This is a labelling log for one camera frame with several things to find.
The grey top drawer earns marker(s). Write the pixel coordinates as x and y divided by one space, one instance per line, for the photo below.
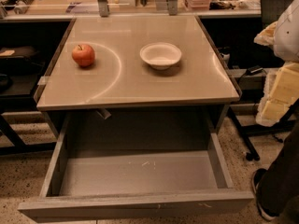
136 164

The yellow foam padded robot base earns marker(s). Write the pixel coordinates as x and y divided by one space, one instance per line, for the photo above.
280 92

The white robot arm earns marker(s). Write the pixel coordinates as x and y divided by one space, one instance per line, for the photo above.
283 35

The grey cabinet with tan top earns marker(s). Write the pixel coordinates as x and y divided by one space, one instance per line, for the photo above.
119 78

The white paper bowl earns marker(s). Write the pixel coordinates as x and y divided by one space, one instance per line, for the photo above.
160 55

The red apple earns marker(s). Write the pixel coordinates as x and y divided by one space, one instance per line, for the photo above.
83 55

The black power adapter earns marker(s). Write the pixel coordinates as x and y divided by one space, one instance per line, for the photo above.
254 70

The black and white sneaker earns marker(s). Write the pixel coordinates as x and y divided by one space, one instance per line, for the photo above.
264 204

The person's dark trouser leg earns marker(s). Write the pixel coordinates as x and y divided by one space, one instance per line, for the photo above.
281 180

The black table leg frame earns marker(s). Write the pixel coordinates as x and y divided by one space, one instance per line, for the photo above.
246 131

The black left table frame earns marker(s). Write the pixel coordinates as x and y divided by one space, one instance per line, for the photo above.
17 145

